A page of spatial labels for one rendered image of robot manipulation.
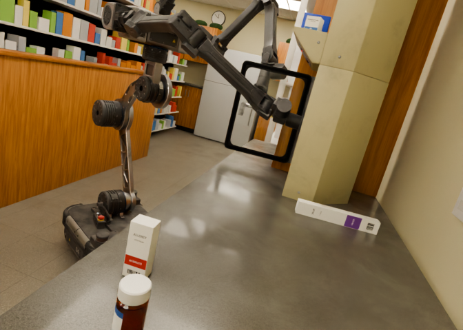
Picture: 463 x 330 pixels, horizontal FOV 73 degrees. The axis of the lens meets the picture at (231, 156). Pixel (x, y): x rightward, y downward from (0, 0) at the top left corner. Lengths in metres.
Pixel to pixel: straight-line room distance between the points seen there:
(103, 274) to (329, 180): 0.83
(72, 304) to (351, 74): 0.96
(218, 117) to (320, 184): 5.21
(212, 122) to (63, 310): 5.89
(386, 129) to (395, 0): 0.54
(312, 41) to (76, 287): 0.93
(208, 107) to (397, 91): 5.09
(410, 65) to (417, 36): 0.11
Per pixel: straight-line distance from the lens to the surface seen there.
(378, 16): 1.16
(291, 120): 1.25
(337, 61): 1.11
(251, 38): 6.89
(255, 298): 0.62
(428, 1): 1.57
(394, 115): 1.51
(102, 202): 2.22
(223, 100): 6.22
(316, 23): 1.21
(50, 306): 0.55
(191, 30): 1.25
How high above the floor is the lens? 1.31
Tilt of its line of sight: 14 degrees down
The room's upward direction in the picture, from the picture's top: 13 degrees clockwise
